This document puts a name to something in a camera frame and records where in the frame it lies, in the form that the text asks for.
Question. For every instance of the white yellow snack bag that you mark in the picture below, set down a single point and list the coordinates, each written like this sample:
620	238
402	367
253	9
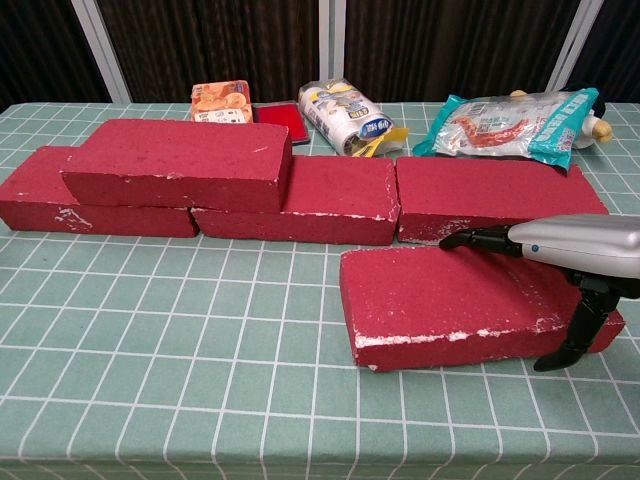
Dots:
340	115

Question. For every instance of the red foam brick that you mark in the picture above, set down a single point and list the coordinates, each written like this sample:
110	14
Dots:
490	190
175	155
340	190
430	300
30	190

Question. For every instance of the green checked tablecloth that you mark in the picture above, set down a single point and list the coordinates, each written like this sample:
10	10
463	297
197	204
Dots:
200	360

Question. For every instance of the black haired plush doll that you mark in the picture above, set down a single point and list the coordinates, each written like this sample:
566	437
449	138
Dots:
597	127

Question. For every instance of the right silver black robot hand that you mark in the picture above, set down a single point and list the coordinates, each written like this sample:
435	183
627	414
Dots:
575	245

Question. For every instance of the teal snack bag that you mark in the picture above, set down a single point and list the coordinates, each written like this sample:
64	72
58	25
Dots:
500	130

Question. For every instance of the red stamp pad case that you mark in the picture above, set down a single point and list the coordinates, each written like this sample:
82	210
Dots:
280	120

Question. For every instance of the orange cracker box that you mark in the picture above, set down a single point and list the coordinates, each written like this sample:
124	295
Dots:
222	102

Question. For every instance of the dark partition screen grey frame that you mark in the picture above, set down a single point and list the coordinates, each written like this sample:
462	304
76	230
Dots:
40	40
225	40
450	40
620	40

